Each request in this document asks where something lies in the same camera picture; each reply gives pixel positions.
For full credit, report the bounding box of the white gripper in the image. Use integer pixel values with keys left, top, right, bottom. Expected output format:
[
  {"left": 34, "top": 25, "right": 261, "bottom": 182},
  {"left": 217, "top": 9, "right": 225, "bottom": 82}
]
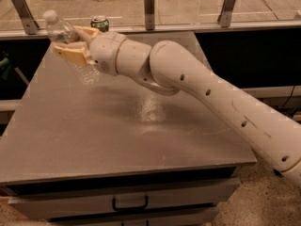
[{"left": 54, "top": 26, "right": 126, "bottom": 76}]

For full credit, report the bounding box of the clear plastic water bottle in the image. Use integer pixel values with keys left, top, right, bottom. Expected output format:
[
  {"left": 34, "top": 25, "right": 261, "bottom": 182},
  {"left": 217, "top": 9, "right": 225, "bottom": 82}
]
[{"left": 43, "top": 9, "right": 99, "bottom": 85}]

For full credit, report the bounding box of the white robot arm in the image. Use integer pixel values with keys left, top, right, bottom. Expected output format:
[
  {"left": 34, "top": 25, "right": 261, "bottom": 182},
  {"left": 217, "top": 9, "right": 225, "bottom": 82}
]
[{"left": 55, "top": 26, "right": 301, "bottom": 186}]

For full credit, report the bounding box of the green soda can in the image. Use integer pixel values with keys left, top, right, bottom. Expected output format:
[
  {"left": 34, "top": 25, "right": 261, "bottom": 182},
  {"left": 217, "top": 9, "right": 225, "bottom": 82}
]
[{"left": 90, "top": 15, "right": 109, "bottom": 32}]

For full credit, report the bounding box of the grey upper drawer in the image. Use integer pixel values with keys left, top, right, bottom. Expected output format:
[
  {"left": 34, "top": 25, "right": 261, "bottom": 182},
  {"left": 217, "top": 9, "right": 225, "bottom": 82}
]
[{"left": 8, "top": 178, "right": 240, "bottom": 218}]

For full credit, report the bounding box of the grey drawer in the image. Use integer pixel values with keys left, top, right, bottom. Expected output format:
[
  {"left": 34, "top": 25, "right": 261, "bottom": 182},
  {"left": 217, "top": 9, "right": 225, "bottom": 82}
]
[
  {"left": 8, "top": 178, "right": 240, "bottom": 218},
  {"left": 50, "top": 207, "right": 218, "bottom": 226}
]

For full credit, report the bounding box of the grey lower drawer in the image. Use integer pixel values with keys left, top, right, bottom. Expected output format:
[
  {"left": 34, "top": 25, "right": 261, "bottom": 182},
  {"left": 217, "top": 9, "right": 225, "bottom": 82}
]
[{"left": 50, "top": 207, "right": 218, "bottom": 226}]

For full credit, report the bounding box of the left metal railing bracket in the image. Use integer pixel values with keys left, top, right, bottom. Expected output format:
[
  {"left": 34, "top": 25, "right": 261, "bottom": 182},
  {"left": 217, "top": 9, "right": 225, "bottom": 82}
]
[{"left": 11, "top": 0, "right": 40, "bottom": 35}]

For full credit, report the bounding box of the metal railing bracket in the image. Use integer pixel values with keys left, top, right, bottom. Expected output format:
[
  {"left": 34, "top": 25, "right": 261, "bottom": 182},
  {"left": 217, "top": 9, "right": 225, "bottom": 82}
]
[
  {"left": 144, "top": 0, "right": 155, "bottom": 30},
  {"left": 11, "top": 0, "right": 40, "bottom": 35},
  {"left": 217, "top": 0, "right": 236, "bottom": 27}
]

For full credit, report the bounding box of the grey metal window rail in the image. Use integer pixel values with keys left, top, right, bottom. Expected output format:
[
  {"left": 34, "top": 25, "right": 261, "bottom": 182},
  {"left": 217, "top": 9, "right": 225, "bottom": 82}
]
[{"left": 0, "top": 20, "right": 301, "bottom": 40}]

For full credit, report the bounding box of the middle metal railing bracket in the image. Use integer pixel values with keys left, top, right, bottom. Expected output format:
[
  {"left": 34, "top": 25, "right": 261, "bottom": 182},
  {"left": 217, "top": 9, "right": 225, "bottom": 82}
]
[{"left": 144, "top": 0, "right": 155, "bottom": 30}]

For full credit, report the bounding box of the right metal railing bracket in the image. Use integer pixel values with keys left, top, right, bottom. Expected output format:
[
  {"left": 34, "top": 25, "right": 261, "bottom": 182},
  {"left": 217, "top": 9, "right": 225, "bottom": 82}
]
[{"left": 217, "top": 0, "right": 236, "bottom": 27}]

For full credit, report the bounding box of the black drawer handle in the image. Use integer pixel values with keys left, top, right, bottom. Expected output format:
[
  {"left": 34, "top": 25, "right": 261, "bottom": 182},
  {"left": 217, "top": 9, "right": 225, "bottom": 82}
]
[{"left": 111, "top": 196, "right": 149, "bottom": 212}]

